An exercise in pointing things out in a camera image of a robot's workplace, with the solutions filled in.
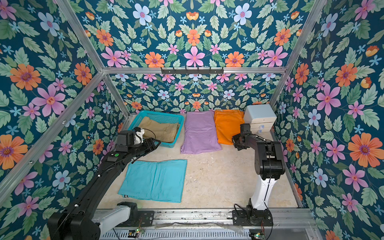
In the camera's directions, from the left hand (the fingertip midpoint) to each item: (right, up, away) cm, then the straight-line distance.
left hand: (158, 142), depth 79 cm
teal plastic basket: (-11, +16, +40) cm, 44 cm away
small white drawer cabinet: (+62, +15, +20) cm, 67 cm away
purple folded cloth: (+22, +3, +27) cm, 35 cm away
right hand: (+45, 0, +24) cm, 50 cm away
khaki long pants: (-2, +4, +23) cm, 23 cm away
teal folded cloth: (+1, -23, +6) cm, 23 cm away
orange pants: (+43, +11, +32) cm, 55 cm away
